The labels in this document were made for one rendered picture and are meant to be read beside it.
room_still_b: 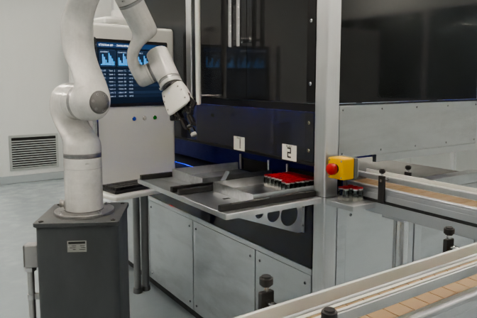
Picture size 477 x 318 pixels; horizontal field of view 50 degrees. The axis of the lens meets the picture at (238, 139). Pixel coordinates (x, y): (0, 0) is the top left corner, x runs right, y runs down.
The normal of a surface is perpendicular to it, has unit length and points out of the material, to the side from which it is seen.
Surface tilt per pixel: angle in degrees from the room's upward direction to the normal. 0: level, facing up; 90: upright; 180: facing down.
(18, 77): 90
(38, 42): 90
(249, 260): 90
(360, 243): 90
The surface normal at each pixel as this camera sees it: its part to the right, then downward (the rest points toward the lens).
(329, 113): 0.56, 0.10
